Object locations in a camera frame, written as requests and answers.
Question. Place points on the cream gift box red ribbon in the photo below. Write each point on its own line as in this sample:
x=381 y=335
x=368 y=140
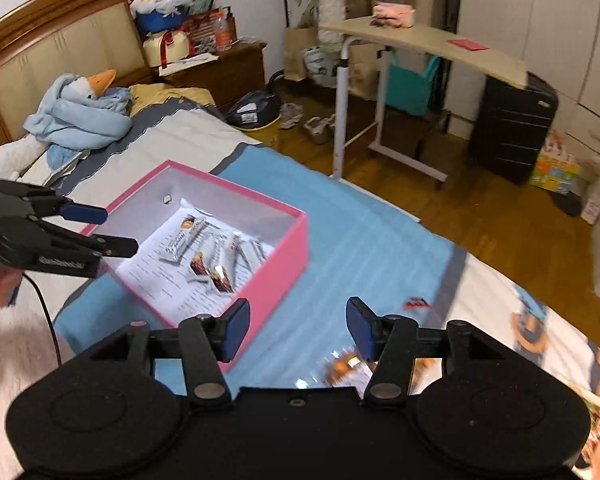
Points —
x=152 y=50

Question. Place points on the orange drink bottle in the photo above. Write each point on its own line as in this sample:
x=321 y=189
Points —
x=223 y=35

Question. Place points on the pink cardboard box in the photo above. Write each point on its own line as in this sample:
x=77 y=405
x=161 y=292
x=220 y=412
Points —
x=275 y=280

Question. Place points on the pump dispenser bottle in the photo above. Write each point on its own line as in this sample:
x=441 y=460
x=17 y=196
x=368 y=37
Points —
x=230 y=22

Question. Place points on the blue basin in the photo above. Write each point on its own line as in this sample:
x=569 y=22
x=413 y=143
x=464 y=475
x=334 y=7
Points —
x=155 y=22

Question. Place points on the black slipper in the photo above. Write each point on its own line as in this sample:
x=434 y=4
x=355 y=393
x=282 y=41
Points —
x=567 y=204

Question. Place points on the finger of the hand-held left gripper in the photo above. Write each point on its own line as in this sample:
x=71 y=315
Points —
x=120 y=247
x=87 y=214

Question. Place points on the goose plush in blue blanket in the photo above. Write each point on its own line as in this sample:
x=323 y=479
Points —
x=70 y=120

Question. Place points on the colourful cardboard box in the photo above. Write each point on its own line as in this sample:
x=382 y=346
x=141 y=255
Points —
x=555 y=170

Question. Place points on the pile of white snack bars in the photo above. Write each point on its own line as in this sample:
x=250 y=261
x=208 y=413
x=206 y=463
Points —
x=180 y=242

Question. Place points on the wooden nightstand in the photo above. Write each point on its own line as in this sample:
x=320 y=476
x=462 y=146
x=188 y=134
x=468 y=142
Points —
x=230 y=75

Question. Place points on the black suitcase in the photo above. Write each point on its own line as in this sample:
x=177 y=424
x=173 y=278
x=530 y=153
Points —
x=510 y=130

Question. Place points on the goose plush toy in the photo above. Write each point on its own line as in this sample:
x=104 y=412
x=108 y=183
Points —
x=97 y=80

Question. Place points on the brown paper bag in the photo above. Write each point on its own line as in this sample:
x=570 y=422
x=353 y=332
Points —
x=300 y=55
x=367 y=72

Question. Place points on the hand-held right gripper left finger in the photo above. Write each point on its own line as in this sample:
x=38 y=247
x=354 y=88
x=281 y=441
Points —
x=237 y=322

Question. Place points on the grey white quilt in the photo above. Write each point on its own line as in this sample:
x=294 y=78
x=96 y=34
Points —
x=180 y=130

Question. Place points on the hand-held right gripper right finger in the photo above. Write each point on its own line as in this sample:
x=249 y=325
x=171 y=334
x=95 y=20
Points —
x=359 y=327

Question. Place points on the small pink box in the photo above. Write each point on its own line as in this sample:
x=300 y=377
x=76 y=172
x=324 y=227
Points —
x=395 y=14

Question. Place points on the white printed plastic bag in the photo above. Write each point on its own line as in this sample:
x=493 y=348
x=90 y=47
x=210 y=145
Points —
x=320 y=62

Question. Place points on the white wardrobe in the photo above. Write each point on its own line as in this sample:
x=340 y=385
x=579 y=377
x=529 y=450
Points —
x=555 y=20

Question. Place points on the grey sneaker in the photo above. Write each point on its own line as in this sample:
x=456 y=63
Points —
x=291 y=115

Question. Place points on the white fluffy coat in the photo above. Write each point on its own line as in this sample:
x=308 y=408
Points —
x=335 y=10

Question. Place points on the teal bag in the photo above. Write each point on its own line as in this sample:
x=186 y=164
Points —
x=410 y=87

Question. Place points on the white printed paper sheet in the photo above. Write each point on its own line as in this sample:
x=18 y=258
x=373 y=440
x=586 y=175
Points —
x=150 y=275

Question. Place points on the red booklet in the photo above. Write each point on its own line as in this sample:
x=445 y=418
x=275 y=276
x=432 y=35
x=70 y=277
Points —
x=467 y=44

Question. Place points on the yellow pillow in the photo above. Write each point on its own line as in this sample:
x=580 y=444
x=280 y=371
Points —
x=170 y=95

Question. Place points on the clear bag of orange snacks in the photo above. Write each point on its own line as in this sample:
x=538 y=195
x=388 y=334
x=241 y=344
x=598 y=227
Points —
x=340 y=366

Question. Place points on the wooden bed headboard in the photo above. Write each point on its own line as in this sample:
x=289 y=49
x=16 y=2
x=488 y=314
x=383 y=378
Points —
x=55 y=45

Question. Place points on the papers on nightstand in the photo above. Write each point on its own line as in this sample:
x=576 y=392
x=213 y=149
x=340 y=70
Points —
x=190 y=62

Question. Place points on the beige shoe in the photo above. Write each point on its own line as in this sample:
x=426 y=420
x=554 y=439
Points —
x=317 y=129

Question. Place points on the red patterned gift bag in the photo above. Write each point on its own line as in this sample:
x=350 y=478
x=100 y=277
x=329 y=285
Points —
x=202 y=30

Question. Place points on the beige rolling side table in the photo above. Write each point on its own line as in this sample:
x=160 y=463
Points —
x=430 y=42

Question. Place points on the black bag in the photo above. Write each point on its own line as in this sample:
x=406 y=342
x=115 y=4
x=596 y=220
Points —
x=252 y=107

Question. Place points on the pink fluffy blanket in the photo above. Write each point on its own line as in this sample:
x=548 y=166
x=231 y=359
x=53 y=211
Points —
x=10 y=360

